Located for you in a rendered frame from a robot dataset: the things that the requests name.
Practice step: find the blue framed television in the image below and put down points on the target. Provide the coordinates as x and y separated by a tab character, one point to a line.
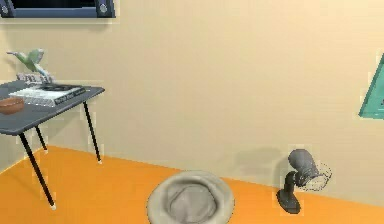
58	12

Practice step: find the brown bowl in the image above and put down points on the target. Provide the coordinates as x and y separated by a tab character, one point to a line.
10	105

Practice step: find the green bird statue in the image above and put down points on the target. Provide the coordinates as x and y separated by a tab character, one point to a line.
32	62

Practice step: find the dark grey table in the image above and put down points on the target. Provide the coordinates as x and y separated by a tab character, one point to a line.
30	115

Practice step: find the grey floor fan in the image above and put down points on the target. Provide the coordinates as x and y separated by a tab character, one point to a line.
301	168

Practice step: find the teal framed picture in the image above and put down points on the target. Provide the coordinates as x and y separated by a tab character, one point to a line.
375	100

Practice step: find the white and black book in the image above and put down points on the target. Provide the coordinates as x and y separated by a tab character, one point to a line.
46	94

